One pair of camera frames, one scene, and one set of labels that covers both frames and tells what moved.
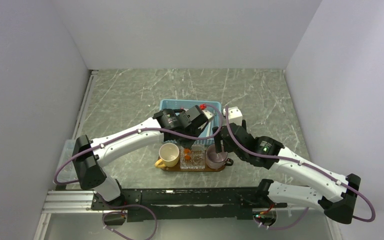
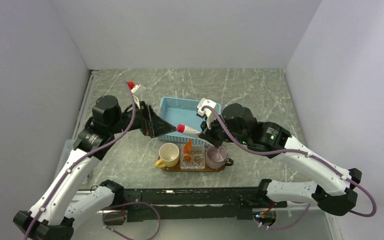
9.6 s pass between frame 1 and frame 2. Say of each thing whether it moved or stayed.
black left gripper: moved
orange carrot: stayed
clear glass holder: stayed
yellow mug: stayed
